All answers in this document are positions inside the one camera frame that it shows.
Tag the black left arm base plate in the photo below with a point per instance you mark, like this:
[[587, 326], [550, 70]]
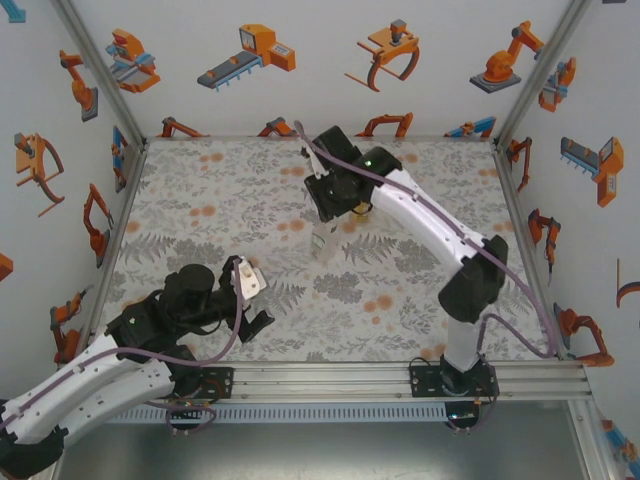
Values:
[[222, 382]]

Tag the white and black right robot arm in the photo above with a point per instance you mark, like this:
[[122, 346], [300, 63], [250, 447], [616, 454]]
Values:
[[425, 215]]

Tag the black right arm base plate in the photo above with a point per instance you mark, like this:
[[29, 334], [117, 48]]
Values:
[[422, 385]]

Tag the floral table mat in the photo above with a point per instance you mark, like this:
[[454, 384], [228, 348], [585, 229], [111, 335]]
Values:
[[225, 175]]

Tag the aluminium frame post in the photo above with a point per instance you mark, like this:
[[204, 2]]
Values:
[[592, 440], [544, 65], [101, 65]]

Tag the clear plastic bottle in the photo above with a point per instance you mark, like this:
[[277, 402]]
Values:
[[325, 245]]

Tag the aluminium frame rail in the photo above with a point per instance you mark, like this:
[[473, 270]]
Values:
[[516, 225], [225, 138], [123, 215]]

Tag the orange tea bottle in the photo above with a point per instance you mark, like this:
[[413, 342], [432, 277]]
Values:
[[361, 212]]

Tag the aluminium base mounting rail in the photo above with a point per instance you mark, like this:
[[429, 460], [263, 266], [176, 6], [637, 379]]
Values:
[[320, 382]]

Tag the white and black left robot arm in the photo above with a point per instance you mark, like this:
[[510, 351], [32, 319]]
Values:
[[65, 385]]

